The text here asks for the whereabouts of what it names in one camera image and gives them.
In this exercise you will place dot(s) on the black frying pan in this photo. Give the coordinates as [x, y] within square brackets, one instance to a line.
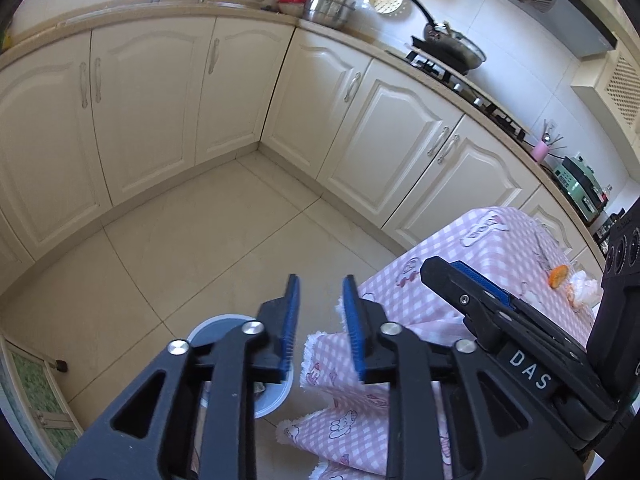
[457, 47]

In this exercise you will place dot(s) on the grey range hood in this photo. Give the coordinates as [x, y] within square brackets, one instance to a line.
[550, 5]

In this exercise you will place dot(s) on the green countertop oven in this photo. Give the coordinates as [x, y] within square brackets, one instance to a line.
[580, 187]

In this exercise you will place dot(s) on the steel cutlery bundle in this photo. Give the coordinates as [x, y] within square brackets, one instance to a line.
[547, 135]

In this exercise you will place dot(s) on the orange peel piece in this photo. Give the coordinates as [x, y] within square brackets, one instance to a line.
[557, 277]

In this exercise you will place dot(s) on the cream lattice wall cabinet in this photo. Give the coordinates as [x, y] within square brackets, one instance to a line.
[625, 85]

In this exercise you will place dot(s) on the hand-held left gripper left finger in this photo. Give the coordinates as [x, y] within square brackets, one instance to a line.
[292, 330]

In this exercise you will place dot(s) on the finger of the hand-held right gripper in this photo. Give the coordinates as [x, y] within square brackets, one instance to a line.
[480, 282]

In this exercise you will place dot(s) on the pink cup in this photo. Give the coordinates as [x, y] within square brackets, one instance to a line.
[540, 152]

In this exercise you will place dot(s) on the red food container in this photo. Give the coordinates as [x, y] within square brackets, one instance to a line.
[292, 4]

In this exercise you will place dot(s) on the pink checked tablecloth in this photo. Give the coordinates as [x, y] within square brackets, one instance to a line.
[440, 240]

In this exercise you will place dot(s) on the black gas stove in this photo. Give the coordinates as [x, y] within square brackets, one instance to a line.
[465, 87]

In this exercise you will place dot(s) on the cream kitchen cabinet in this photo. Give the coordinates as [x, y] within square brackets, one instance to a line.
[150, 95]

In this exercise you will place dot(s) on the blue plastic bin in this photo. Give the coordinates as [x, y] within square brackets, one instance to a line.
[210, 330]

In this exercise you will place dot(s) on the steel stock pot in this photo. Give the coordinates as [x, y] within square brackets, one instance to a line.
[330, 10]

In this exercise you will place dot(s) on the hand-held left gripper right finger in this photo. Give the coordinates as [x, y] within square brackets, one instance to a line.
[352, 330]

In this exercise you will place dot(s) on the green glass door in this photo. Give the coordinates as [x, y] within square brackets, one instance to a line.
[30, 390]

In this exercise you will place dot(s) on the white crumpled napkin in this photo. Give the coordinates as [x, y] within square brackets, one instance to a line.
[582, 287]

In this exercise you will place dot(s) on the dark condiment bottle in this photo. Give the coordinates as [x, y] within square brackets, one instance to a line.
[607, 225]

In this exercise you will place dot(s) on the black door stopper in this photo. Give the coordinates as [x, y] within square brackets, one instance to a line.
[61, 365]

